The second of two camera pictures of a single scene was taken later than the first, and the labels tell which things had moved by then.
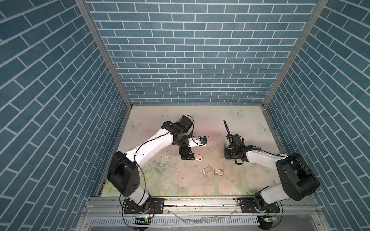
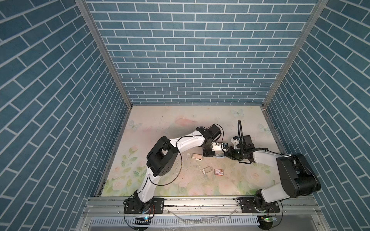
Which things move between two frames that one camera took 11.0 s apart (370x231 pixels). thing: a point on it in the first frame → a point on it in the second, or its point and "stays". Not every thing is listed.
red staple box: x=218 y=172 stays
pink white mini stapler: x=198 y=157 stays
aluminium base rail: x=114 y=206 stays
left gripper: x=187 y=156 → x=209 y=153
